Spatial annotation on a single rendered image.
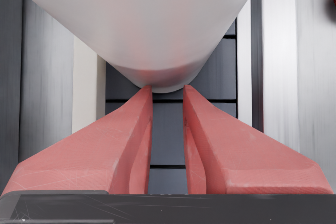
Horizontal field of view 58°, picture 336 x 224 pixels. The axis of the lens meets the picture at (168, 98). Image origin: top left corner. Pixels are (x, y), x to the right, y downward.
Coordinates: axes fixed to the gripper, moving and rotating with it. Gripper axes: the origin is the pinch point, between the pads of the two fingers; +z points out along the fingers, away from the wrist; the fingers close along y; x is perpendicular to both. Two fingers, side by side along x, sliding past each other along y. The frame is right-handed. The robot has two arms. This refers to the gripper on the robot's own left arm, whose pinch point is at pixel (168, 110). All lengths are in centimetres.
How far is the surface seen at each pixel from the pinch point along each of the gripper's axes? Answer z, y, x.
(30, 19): 12.7, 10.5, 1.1
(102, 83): 3.2, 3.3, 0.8
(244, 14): 8.0, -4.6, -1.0
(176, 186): 1.5, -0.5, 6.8
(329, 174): 5.1, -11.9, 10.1
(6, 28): 10.0, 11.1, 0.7
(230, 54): 6.3, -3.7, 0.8
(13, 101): 7.8, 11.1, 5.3
